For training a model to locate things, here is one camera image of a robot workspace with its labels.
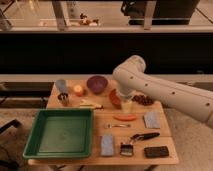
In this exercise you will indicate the small metal cup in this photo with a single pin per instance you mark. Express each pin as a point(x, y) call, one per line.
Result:
point(63, 99)

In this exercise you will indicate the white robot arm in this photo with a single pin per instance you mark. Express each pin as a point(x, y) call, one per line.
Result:
point(195, 102)

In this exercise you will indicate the metal fork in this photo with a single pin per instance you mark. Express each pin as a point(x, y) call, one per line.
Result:
point(107, 126)

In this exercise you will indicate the small black brush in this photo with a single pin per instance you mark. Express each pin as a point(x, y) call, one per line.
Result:
point(126, 150)

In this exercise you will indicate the wooden table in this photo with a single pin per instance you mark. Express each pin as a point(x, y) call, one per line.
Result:
point(105, 116)

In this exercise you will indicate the yellow banana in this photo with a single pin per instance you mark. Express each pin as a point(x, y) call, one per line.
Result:
point(90, 104)

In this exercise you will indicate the black machine in background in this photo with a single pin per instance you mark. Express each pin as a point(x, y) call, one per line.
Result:
point(167, 12)

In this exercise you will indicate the bunch of dark grapes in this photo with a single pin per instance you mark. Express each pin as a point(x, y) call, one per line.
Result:
point(143, 100)

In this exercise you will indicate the blue plastic cup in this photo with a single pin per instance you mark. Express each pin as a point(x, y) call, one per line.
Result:
point(61, 85)

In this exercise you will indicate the red bowl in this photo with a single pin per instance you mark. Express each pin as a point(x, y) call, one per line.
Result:
point(115, 101)

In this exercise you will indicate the small figurines on shelf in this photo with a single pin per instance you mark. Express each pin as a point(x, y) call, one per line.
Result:
point(84, 20)

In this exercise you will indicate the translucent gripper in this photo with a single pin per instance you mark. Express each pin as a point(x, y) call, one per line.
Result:
point(126, 105)

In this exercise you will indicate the orange carrot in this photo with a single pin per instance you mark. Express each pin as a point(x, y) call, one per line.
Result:
point(125, 118)

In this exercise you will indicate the grey blue cloth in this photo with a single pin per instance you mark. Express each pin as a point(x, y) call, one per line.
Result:
point(152, 120)

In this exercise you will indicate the black handled peeler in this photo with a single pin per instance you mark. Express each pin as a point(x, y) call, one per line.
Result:
point(146, 136)

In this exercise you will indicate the purple bowl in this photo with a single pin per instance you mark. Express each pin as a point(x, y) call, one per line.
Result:
point(97, 84)

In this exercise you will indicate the blue sponge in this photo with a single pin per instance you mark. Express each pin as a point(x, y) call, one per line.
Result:
point(107, 145)

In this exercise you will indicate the black rectangular block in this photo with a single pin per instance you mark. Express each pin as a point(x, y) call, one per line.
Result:
point(156, 152)

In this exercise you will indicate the green plastic tray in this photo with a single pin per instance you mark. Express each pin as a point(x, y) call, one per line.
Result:
point(60, 134)

